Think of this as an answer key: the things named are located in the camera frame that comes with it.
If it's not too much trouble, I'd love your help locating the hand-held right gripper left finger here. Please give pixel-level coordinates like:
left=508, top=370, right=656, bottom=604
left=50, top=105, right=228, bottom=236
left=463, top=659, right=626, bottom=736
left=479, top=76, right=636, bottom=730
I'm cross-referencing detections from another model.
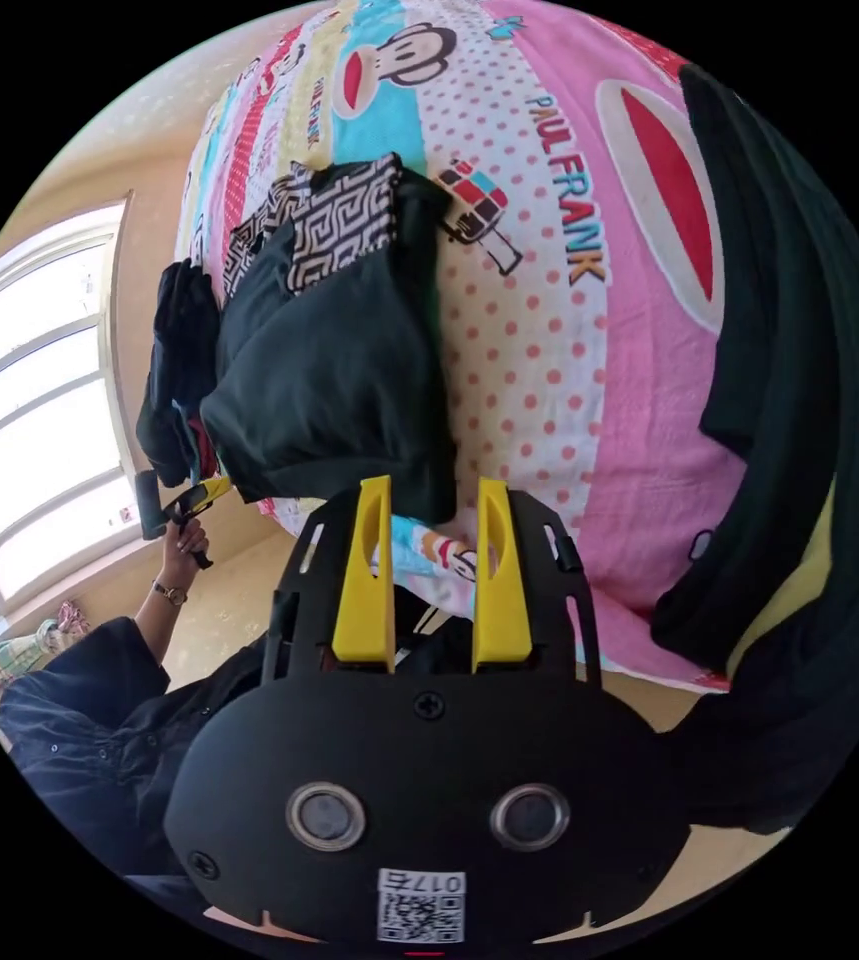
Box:
left=331, top=475, right=397, bottom=667

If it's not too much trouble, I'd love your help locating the person's left forearm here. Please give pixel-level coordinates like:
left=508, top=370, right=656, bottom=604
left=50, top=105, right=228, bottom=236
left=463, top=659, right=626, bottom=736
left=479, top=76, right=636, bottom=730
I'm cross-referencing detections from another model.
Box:
left=132, top=560, right=202, bottom=663

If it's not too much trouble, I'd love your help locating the pile of clothes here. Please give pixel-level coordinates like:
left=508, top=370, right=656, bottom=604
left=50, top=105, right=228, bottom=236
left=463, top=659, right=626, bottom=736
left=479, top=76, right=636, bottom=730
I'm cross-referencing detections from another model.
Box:
left=134, top=152, right=462, bottom=526

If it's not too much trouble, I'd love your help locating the bed with cartoon printed sheet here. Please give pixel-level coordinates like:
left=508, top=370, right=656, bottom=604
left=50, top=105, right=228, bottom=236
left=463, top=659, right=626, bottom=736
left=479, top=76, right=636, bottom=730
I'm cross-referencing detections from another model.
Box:
left=172, top=0, right=839, bottom=695

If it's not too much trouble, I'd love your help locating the window with white frame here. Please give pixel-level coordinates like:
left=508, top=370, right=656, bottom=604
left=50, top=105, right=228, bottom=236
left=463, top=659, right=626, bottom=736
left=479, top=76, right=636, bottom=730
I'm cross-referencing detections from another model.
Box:
left=0, top=191, right=147, bottom=639

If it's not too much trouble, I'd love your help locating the person's left hand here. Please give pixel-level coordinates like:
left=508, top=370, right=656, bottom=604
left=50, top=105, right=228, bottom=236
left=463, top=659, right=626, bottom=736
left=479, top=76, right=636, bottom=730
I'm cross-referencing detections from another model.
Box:
left=162, top=517, right=212, bottom=577

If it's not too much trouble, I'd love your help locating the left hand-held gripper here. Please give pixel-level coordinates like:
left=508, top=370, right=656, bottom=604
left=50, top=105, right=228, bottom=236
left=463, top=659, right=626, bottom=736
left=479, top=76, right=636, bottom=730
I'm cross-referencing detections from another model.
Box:
left=161, top=476, right=235, bottom=571

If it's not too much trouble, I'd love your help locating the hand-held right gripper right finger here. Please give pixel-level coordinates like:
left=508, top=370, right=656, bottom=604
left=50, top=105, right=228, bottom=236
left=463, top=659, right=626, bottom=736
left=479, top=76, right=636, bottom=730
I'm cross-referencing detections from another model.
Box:
left=470, top=476, right=535, bottom=674

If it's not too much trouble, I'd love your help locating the black long sleeve shirt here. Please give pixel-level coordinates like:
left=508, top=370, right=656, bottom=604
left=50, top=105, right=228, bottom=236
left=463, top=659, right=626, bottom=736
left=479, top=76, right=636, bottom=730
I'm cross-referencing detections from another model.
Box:
left=649, top=63, right=859, bottom=838

